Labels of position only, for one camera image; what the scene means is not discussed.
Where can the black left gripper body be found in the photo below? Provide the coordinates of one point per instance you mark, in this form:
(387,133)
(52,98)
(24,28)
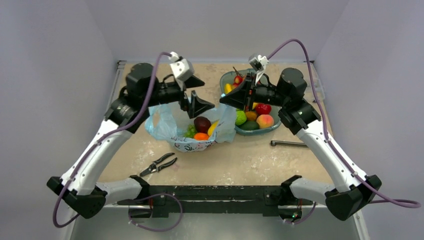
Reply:
(183,101)

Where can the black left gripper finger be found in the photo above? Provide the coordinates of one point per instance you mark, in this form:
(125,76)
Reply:
(193,82)
(198,106)

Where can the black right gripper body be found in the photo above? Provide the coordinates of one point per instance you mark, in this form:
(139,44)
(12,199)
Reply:
(249,93)

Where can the dark red fake apple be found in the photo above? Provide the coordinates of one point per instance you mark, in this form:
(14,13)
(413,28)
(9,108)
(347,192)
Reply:
(202,124)

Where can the green fake grapes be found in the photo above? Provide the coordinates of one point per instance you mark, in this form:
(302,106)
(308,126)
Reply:
(190,131)

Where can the light blue plastic bag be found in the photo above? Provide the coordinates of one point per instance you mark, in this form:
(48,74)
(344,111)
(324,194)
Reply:
(168,123)

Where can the yellow fake mango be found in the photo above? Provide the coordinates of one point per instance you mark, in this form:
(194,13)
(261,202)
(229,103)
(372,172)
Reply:
(212,128)

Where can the orange fake mandarin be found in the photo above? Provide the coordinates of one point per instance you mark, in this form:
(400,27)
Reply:
(200,136)

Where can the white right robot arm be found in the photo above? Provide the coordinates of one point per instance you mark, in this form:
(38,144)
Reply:
(349,193)

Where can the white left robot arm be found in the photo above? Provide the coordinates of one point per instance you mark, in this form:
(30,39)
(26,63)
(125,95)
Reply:
(79,187)

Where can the yellow fake banana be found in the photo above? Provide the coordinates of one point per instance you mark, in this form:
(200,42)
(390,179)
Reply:
(228,88)

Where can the red fake cherry bunch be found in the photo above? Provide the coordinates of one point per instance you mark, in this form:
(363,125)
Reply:
(238,79)

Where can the light green bumpy fake fruit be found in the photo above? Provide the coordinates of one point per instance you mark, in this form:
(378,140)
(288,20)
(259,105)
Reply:
(241,117)

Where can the small orange fake fruit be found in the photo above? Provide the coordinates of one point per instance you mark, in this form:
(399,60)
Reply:
(251,116)

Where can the fake peach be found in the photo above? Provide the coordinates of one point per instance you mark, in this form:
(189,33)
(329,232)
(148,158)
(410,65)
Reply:
(265,121)

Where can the dark green fake avocado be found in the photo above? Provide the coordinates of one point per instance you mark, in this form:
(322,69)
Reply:
(249,126)

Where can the teal plastic fruit basket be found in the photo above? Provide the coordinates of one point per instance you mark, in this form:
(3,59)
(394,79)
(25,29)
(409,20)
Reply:
(228,78)

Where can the clear plastic screw box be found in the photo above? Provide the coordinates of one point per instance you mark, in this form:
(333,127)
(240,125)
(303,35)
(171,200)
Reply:
(319,89)

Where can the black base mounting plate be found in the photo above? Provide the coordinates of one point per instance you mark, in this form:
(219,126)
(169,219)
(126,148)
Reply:
(266,200)

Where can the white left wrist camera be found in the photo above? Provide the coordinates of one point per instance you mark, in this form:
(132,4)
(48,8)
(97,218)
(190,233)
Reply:
(181,68)

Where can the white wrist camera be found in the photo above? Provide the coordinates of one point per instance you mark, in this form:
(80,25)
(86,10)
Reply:
(181,68)
(258,63)

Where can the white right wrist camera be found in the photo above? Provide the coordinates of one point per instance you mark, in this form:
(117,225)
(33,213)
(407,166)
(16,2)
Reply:
(258,63)

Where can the black handled pliers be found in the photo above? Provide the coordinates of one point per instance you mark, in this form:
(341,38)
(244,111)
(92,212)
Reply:
(158,165)

